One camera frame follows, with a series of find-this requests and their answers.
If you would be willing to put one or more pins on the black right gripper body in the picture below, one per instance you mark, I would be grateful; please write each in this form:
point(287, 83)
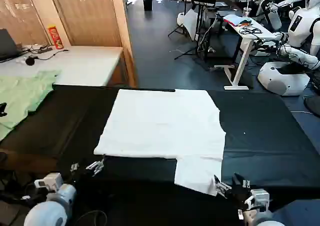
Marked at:
point(238, 194)

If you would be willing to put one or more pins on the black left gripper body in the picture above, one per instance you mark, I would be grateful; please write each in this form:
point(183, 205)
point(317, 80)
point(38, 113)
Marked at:
point(77, 177)

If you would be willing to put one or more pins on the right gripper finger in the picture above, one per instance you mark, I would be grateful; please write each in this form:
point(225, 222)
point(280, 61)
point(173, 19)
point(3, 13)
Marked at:
point(241, 181)
point(222, 187)

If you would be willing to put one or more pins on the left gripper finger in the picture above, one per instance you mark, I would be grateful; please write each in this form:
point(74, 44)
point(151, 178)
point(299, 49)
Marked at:
point(96, 166)
point(74, 167)

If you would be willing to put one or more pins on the white shirt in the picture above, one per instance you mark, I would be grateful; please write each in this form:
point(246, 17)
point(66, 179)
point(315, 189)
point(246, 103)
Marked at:
point(162, 126)

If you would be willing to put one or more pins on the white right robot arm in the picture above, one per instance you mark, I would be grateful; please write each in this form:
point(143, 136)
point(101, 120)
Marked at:
point(260, 198)

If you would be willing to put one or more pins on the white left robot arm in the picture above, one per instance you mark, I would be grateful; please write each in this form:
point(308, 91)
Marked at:
point(57, 201)

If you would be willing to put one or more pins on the black table cloth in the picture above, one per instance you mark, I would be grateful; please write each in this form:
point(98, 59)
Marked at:
point(262, 126)

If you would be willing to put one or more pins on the pale green shirt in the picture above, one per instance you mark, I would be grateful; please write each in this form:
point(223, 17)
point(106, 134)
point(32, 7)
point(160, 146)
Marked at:
point(22, 96)

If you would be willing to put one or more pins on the black clamp gadget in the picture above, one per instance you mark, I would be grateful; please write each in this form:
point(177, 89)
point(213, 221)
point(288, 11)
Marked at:
point(3, 109)

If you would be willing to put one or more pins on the white side table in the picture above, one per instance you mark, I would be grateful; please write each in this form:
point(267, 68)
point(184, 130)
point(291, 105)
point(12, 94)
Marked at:
point(85, 63)

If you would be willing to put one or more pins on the white humanoid robot with base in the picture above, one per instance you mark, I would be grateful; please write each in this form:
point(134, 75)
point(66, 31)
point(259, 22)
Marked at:
point(282, 77)

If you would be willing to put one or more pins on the black round gadget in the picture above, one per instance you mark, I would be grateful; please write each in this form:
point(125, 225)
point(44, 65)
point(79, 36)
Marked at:
point(30, 61)

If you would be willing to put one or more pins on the power strip with plugs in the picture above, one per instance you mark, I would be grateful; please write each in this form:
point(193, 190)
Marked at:
point(37, 48)

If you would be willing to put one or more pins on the red snack can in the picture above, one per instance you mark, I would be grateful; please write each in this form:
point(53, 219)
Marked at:
point(56, 37)

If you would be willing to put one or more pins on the black laptop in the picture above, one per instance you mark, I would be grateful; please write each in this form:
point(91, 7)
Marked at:
point(7, 44)

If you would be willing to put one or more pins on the white standing desk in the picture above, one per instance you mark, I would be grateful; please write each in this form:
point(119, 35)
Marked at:
point(246, 39)

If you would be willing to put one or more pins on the wooden partition with blinds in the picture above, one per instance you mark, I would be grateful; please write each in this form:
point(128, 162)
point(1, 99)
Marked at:
point(95, 16)

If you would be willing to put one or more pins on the blue cloth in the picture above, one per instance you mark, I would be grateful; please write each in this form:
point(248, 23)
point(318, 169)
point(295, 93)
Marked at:
point(235, 19)

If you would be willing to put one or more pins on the white board sheet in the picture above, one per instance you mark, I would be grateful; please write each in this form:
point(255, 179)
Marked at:
point(191, 23)

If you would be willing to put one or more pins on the drink cup with straw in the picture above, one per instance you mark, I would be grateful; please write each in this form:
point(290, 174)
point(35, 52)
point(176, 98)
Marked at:
point(247, 11)

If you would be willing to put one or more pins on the white plastic jug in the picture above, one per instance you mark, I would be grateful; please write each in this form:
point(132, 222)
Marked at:
point(181, 18)

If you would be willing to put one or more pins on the black waste bin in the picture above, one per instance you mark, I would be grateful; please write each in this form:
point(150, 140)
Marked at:
point(147, 3)

